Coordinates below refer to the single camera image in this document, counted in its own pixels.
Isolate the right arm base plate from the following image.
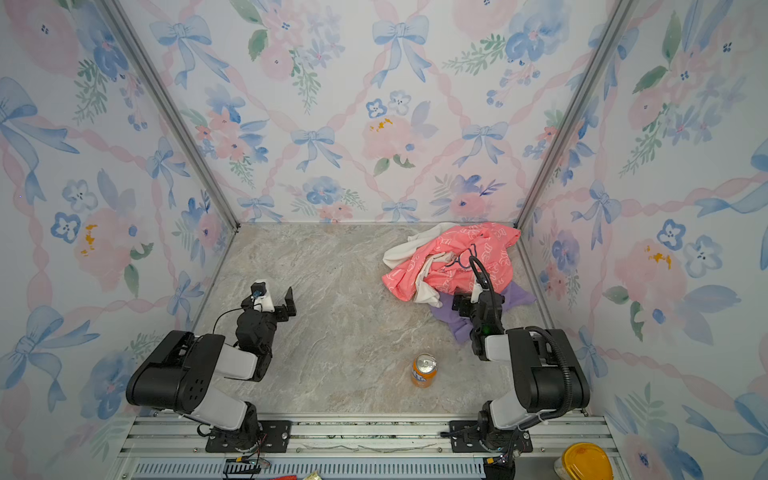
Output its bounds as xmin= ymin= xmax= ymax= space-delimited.
xmin=440 ymin=420 xmax=533 ymax=455

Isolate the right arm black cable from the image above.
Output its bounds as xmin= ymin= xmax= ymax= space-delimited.
xmin=467 ymin=256 xmax=575 ymax=430

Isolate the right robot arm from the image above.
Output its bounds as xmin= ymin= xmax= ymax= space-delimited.
xmin=441 ymin=291 xmax=590 ymax=456

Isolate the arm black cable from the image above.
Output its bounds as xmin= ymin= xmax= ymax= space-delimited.
xmin=212 ymin=306 xmax=247 ymax=337
xmin=467 ymin=256 xmax=575 ymax=430

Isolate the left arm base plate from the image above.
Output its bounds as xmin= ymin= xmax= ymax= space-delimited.
xmin=205 ymin=420 xmax=293 ymax=454

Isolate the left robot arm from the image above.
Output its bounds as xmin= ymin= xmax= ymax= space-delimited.
xmin=126 ymin=281 xmax=297 ymax=455

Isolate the pink patterned cloth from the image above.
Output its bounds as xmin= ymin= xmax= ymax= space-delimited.
xmin=382 ymin=222 xmax=521 ymax=302

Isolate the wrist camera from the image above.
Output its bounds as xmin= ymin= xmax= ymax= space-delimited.
xmin=470 ymin=282 xmax=484 ymax=303
xmin=248 ymin=280 xmax=275 ymax=313

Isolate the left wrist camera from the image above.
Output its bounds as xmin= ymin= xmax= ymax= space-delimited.
xmin=248 ymin=280 xmax=275 ymax=313

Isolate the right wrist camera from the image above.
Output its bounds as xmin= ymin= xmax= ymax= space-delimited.
xmin=470 ymin=282 xmax=484 ymax=303

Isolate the yellow lidded container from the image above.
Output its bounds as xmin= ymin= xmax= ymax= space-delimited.
xmin=554 ymin=442 xmax=614 ymax=480

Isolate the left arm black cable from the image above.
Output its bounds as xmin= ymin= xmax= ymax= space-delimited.
xmin=212 ymin=306 xmax=247 ymax=337

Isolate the white cloth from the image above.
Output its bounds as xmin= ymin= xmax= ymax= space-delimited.
xmin=382 ymin=222 xmax=457 ymax=308

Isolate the orange soda can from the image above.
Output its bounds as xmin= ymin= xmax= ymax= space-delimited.
xmin=411 ymin=353 xmax=438 ymax=388

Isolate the purple cloth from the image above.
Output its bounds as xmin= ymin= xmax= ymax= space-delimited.
xmin=430 ymin=281 xmax=536 ymax=344

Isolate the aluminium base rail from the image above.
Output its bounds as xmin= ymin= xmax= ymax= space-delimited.
xmin=107 ymin=412 xmax=630 ymax=479

